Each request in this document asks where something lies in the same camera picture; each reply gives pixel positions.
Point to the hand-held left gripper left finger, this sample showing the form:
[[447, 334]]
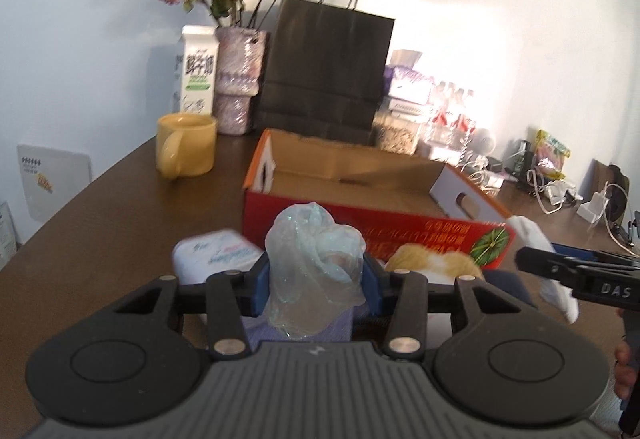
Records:
[[257, 286]]

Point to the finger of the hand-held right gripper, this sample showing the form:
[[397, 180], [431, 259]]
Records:
[[580, 252], [540, 261]]

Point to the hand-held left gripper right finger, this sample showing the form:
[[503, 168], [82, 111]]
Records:
[[372, 286]]

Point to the dark blue pouch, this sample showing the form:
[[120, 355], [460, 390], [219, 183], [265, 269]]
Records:
[[510, 289]]

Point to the white tissue pack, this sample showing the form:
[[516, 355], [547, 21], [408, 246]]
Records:
[[215, 254]]

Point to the clear plastic bag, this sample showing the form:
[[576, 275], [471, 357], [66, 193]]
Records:
[[310, 269]]

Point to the purple cloth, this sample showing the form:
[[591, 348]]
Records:
[[335, 331]]

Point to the red cardboard box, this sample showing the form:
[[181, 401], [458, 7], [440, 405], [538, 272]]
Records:
[[400, 231]]

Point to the person's right hand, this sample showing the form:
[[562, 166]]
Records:
[[622, 381]]

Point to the white charger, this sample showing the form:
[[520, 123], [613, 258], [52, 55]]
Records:
[[594, 208]]

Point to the dark brown bag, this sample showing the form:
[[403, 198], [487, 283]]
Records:
[[617, 184]]

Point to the black desk gadgets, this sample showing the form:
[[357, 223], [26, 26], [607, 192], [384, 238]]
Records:
[[520, 164]]

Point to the yellow green snack packet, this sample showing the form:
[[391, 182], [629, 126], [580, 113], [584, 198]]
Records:
[[552, 154]]

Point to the jar of seeds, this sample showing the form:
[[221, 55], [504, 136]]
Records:
[[397, 131]]

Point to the yellow ceramic mug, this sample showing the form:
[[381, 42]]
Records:
[[190, 144]]

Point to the shrink-wrapped bottle pack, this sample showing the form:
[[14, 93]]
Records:
[[450, 116]]

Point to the stack of purple white boxes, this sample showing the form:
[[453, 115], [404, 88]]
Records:
[[407, 79]]

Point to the black paper bag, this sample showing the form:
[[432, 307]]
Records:
[[320, 69]]

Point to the white milk carton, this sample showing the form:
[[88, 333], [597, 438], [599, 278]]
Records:
[[200, 69]]

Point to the white printed panel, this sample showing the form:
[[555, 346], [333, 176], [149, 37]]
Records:
[[52, 179]]

